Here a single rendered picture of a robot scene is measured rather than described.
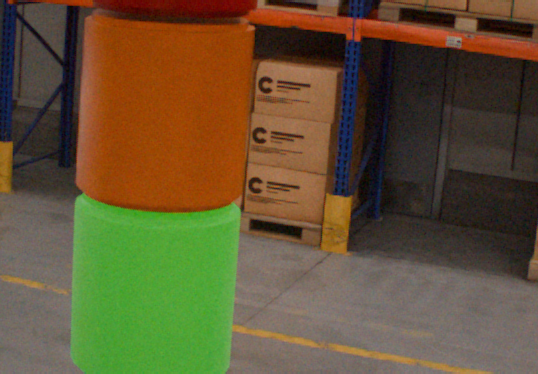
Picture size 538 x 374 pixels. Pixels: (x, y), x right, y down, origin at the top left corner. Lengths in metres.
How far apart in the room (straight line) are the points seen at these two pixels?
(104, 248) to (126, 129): 0.04
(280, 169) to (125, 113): 8.15
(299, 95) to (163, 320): 8.00
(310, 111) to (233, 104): 8.00
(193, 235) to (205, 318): 0.03
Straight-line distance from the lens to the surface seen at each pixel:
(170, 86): 0.33
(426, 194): 9.51
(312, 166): 8.39
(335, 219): 8.28
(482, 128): 9.40
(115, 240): 0.34
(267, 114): 8.45
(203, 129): 0.34
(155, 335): 0.35
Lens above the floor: 2.30
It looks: 13 degrees down
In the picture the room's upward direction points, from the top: 5 degrees clockwise
